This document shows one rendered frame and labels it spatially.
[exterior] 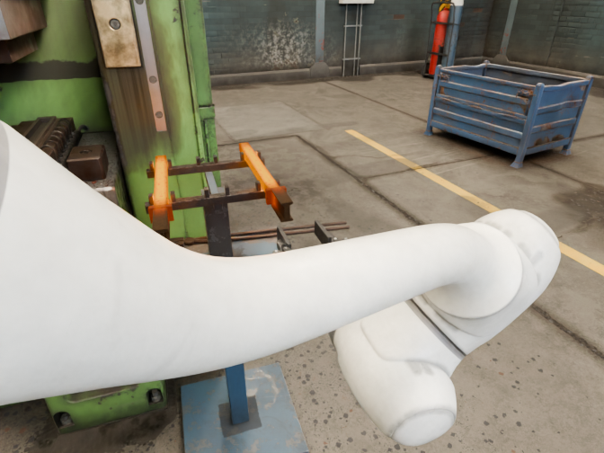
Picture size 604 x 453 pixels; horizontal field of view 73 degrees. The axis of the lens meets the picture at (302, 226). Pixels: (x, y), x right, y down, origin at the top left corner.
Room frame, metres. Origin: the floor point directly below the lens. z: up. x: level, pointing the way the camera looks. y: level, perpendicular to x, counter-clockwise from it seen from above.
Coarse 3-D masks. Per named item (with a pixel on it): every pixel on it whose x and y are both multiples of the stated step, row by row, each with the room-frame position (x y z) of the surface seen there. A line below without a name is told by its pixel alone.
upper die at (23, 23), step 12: (0, 0) 1.02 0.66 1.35; (12, 0) 1.11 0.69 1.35; (24, 0) 1.23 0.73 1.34; (36, 0) 1.36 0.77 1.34; (0, 12) 1.01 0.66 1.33; (12, 12) 1.08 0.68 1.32; (24, 12) 1.19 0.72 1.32; (36, 12) 1.32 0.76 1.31; (0, 24) 1.00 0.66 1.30; (12, 24) 1.05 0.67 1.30; (24, 24) 1.16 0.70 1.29; (36, 24) 1.28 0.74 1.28; (0, 36) 1.00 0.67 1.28; (12, 36) 1.02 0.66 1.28
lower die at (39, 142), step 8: (32, 120) 1.36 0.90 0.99; (56, 120) 1.36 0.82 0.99; (64, 120) 1.36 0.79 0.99; (72, 120) 1.39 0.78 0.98; (16, 128) 1.28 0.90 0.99; (24, 128) 1.28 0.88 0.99; (48, 128) 1.25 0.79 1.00; (64, 128) 1.27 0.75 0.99; (24, 136) 1.16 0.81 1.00; (40, 136) 1.16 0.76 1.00; (48, 136) 1.19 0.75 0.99; (40, 144) 1.12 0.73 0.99; (48, 144) 1.12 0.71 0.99; (48, 152) 1.05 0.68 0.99
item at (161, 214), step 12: (156, 156) 1.05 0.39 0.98; (156, 168) 0.97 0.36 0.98; (156, 180) 0.89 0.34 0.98; (156, 192) 0.82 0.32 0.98; (156, 204) 0.77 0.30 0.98; (168, 204) 0.75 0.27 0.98; (156, 216) 0.71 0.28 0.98; (168, 216) 0.74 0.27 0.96; (156, 228) 0.66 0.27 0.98; (168, 228) 0.70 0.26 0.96
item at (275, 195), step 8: (240, 144) 1.16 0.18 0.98; (248, 144) 1.16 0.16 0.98; (248, 152) 1.09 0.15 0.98; (248, 160) 1.04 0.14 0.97; (256, 160) 1.02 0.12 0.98; (256, 168) 0.97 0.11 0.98; (264, 168) 0.97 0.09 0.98; (256, 176) 0.95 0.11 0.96; (264, 176) 0.91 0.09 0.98; (264, 184) 0.87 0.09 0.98; (272, 184) 0.87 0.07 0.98; (272, 192) 0.81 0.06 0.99; (280, 192) 0.80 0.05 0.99; (272, 200) 0.82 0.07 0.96; (280, 200) 0.76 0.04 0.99; (288, 200) 0.76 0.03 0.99; (272, 208) 0.81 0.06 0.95; (280, 208) 0.77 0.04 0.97; (288, 208) 0.75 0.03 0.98; (280, 216) 0.76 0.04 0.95; (288, 216) 0.75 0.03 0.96
